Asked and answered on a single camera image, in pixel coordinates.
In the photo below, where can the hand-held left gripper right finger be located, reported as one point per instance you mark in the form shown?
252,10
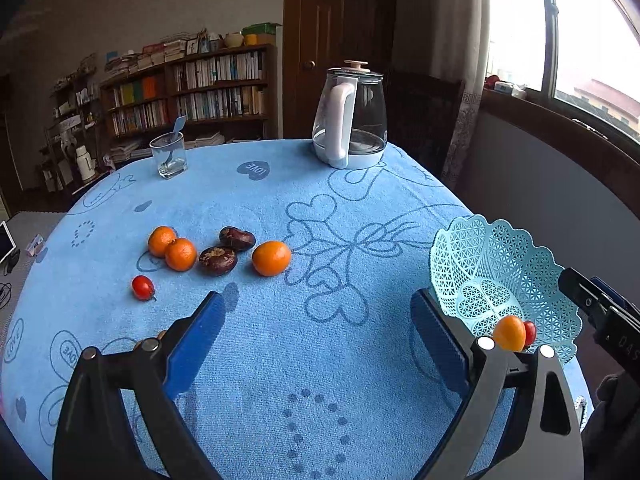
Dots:
440,345

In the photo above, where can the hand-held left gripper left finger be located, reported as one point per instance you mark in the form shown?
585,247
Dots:
197,345

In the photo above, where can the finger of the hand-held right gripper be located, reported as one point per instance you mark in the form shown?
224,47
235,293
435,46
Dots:
580,290
607,287

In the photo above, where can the red cherry tomato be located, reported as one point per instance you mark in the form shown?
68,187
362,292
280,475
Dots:
143,287
530,332

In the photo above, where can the light blue lattice basket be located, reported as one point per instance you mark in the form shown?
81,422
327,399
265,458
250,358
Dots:
500,270

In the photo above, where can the small orange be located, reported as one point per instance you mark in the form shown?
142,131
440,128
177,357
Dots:
271,258
181,255
509,332
161,241

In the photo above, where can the dark purple passion fruit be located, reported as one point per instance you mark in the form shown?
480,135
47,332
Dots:
237,238
218,260

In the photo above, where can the person's right hand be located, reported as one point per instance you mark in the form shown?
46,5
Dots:
612,425

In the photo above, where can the blue printed tablecloth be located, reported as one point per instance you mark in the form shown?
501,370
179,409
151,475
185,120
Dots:
310,340

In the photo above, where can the wooden windowsill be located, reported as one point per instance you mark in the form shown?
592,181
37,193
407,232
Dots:
575,140

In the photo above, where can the clear drinking glass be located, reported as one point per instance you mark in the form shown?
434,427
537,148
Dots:
169,157

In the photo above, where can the small white card box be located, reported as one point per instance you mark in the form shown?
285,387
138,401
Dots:
36,245

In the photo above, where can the white and blue box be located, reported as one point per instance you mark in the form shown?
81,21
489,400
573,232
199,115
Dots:
510,88

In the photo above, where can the white thermos flask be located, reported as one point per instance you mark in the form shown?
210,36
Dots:
85,162

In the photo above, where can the white tablet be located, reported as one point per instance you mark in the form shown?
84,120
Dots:
6,242

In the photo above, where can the blue plastic spoon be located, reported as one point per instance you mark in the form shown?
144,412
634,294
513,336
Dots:
178,125

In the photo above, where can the red item on sill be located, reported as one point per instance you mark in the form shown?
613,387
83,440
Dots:
492,80

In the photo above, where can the patterned white curtain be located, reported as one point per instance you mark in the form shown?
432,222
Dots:
465,85

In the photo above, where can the dark wooden chair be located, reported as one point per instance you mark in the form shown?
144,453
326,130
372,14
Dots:
425,110

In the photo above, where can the wooden bookshelf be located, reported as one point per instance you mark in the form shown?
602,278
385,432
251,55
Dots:
170,105

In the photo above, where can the rows of shelved books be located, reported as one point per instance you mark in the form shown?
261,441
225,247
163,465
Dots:
220,102

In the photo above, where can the window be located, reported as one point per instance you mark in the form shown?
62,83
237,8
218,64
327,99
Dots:
590,35

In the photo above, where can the stacks of books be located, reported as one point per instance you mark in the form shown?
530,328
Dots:
145,57

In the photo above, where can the brass door knob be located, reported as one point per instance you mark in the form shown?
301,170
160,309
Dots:
308,64

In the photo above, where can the beige ceramic pot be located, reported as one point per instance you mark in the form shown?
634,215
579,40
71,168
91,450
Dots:
233,40

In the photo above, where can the green cardboard box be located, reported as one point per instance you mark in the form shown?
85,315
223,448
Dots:
260,30

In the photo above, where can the dark wooden door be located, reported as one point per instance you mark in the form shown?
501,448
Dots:
340,20

